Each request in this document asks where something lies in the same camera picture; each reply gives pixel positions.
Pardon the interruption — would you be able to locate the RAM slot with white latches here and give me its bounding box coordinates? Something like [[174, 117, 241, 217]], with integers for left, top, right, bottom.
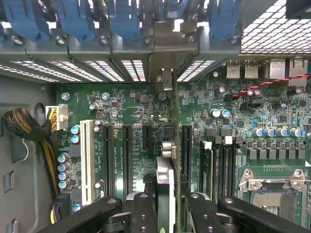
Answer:
[[223, 135, 234, 199], [200, 140, 214, 199]]

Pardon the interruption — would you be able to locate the long black expansion slot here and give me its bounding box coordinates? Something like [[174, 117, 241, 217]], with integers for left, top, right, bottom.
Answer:
[[122, 124, 134, 196], [103, 124, 115, 198], [181, 124, 193, 183]]

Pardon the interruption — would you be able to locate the CPU socket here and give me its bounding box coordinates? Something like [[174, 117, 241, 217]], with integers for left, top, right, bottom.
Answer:
[[238, 168, 311, 216]]

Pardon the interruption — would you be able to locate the short black expansion slot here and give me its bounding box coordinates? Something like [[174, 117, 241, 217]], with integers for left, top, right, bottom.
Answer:
[[142, 125, 153, 150]]

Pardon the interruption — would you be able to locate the white PCI expansion slot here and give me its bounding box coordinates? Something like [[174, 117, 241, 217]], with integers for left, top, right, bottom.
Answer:
[[79, 119, 95, 206]]

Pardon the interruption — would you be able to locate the green motherboard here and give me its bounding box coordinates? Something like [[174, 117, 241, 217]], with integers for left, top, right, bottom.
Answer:
[[54, 58, 311, 233]]

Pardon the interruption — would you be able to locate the white power connector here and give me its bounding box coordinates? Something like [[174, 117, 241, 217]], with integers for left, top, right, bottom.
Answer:
[[45, 105, 69, 132]]

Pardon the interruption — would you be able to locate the perforated expansion slot cover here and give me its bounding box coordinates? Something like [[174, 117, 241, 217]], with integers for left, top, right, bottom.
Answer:
[[0, 63, 58, 83], [0, 36, 82, 83], [25, 36, 104, 83], [111, 33, 151, 83], [176, 33, 242, 83], [69, 35, 126, 83]]

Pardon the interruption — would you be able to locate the silver rear port block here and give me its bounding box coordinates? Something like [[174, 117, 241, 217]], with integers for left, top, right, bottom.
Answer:
[[288, 57, 309, 87], [244, 60, 259, 79], [225, 60, 242, 79], [269, 59, 287, 79]]

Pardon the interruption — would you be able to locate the grey metal PC case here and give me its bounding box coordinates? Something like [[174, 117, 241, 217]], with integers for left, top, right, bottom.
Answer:
[[0, 0, 311, 233]]

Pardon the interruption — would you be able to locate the blue slot retention clip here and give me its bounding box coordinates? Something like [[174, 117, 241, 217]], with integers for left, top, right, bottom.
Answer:
[[108, 0, 141, 42], [57, 0, 97, 42], [2, 0, 41, 43], [208, 0, 241, 42]]

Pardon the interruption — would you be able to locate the white cable tie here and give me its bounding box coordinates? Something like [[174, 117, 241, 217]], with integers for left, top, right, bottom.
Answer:
[[21, 137, 36, 162]]

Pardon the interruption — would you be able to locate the red black twisted wire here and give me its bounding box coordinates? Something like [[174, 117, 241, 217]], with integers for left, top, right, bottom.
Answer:
[[232, 73, 311, 98]]

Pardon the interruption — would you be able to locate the braided yellow black power cable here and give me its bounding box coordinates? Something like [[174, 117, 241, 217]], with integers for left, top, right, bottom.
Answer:
[[2, 106, 61, 200]]

